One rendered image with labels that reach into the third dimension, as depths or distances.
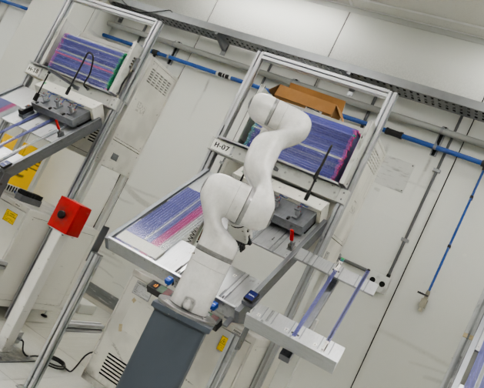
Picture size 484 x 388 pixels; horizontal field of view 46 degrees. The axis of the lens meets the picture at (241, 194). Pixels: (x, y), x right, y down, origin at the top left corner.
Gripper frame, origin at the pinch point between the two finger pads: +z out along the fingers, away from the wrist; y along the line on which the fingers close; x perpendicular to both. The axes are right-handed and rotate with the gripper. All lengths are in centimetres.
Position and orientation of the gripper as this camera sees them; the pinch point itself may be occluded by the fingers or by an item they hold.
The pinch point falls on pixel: (240, 245)
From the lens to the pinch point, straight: 240.9
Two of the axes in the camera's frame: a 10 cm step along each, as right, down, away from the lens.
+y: -8.2, -3.7, 4.4
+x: -5.7, 5.8, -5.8
